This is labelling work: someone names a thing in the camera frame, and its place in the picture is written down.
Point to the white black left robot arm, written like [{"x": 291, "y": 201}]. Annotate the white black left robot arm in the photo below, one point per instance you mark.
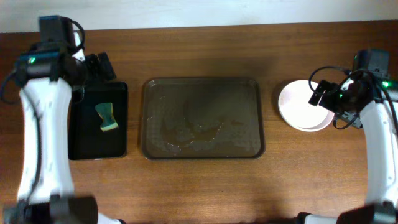
[{"x": 46, "y": 76}]

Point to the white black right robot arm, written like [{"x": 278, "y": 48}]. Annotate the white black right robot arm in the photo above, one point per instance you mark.
[{"x": 380, "y": 128}]

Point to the brown serving tray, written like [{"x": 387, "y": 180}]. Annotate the brown serving tray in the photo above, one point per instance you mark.
[{"x": 202, "y": 118}]

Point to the white plate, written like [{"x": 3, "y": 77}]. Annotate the white plate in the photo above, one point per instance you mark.
[
  {"x": 293, "y": 101},
  {"x": 315, "y": 122}
]

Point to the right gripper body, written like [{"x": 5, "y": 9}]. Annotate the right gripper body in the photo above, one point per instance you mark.
[{"x": 333, "y": 99}]

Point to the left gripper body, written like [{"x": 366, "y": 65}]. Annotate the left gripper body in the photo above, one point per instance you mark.
[{"x": 94, "y": 71}]

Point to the black rectangular tray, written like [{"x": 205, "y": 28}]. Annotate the black rectangular tray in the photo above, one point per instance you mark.
[{"x": 85, "y": 138}]

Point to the green yellow sponge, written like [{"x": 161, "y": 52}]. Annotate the green yellow sponge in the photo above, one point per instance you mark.
[{"x": 105, "y": 111}]

